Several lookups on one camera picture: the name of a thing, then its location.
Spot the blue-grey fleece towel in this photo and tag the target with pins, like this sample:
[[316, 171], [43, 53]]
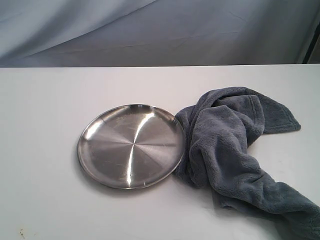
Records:
[[218, 132]]

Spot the round stainless steel plate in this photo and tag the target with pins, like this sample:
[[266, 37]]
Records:
[[132, 146]]

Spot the grey backdrop curtain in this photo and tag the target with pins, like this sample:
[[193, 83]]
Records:
[[148, 33]]

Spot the black stand pole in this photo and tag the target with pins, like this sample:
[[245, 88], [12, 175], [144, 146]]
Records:
[[312, 45]]

